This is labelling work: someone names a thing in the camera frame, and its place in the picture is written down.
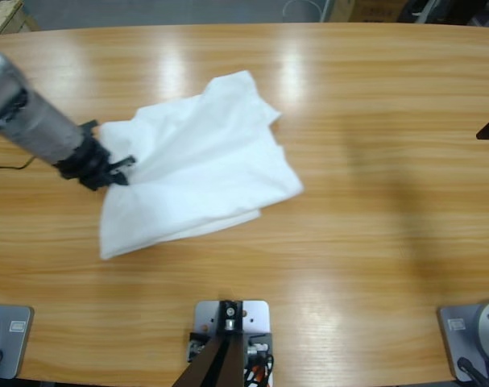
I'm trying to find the light wooden pallet stack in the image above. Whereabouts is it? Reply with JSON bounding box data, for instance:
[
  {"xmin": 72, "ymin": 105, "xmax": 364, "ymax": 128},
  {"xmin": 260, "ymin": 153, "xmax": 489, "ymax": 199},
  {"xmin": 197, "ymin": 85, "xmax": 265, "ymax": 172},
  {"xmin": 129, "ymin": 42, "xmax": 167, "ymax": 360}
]
[{"xmin": 0, "ymin": 0, "xmax": 39, "ymax": 37}]

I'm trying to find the white T-shirt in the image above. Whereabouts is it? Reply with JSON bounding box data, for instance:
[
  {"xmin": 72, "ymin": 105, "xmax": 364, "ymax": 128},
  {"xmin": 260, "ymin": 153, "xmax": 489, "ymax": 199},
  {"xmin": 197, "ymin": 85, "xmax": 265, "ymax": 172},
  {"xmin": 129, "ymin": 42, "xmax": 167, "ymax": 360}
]
[{"xmin": 97, "ymin": 70, "xmax": 305, "ymax": 261}]

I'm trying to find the dark post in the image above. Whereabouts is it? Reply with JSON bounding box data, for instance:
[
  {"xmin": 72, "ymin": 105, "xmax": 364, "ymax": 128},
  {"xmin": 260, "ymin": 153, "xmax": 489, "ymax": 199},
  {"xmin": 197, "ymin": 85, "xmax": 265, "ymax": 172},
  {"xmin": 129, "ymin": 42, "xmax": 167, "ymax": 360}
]
[{"xmin": 175, "ymin": 298, "xmax": 245, "ymax": 387}]

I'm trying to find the light brown cardboard box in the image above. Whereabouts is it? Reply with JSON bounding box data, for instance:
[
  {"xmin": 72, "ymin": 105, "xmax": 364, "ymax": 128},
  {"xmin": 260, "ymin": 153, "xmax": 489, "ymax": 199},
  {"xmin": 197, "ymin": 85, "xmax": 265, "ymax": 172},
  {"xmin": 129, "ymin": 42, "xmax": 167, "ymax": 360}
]
[{"xmin": 328, "ymin": 0, "xmax": 356, "ymax": 22}]

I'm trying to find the dark grey chair base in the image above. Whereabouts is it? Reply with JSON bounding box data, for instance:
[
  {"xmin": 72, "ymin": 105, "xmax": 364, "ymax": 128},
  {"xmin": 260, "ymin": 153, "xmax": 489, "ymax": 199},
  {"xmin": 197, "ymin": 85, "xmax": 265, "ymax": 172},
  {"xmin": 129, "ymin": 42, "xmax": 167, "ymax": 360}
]
[{"xmin": 475, "ymin": 0, "xmax": 489, "ymax": 28}]

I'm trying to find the dark brown cardboard box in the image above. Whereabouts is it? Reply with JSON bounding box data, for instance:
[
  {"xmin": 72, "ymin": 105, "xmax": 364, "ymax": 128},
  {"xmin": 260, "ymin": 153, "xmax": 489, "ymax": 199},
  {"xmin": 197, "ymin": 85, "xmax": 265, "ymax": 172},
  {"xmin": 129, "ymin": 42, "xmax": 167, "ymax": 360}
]
[{"xmin": 350, "ymin": 0, "xmax": 402, "ymax": 22}]

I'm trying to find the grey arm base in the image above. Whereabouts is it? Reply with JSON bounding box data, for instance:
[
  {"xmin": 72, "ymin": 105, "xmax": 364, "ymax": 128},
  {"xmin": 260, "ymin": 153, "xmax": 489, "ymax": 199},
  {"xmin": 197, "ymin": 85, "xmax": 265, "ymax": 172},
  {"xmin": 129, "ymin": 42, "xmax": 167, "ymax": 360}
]
[
  {"xmin": 436, "ymin": 298, "xmax": 489, "ymax": 382},
  {"xmin": 0, "ymin": 304, "xmax": 35, "ymax": 381}
]

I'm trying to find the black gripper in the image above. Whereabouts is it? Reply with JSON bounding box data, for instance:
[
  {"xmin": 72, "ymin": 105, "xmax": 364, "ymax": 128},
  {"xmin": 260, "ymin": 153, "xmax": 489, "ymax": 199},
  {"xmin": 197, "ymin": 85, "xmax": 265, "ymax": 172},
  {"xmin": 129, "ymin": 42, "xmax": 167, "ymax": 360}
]
[{"xmin": 54, "ymin": 135, "xmax": 137, "ymax": 193}]

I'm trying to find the white cable loop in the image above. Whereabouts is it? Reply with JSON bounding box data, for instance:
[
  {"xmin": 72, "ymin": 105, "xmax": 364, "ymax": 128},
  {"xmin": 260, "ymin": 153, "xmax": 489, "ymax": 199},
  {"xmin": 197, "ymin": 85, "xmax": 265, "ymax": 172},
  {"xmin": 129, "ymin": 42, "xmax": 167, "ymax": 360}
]
[{"xmin": 283, "ymin": 0, "xmax": 329, "ymax": 22}]

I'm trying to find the white mount block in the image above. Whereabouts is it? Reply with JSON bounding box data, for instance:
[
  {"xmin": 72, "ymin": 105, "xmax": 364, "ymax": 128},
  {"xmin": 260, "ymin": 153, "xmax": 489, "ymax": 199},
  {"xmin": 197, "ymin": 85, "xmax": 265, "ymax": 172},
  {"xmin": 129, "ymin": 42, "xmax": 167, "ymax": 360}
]
[{"xmin": 186, "ymin": 298, "xmax": 276, "ymax": 387}]

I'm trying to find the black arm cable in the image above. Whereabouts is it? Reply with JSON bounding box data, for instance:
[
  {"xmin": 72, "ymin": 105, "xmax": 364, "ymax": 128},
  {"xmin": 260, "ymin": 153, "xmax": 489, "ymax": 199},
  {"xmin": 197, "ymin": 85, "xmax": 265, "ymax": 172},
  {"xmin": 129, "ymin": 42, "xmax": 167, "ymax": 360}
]
[{"xmin": 0, "ymin": 155, "xmax": 35, "ymax": 170}]

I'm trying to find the grey metal stand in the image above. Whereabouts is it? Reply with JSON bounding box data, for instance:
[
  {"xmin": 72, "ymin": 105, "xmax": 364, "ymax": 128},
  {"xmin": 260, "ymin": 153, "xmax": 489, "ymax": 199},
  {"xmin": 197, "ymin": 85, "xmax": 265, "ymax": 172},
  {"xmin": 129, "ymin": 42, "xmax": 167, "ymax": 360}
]
[{"xmin": 412, "ymin": 0, "xmax": 442, "ymax": 23}]

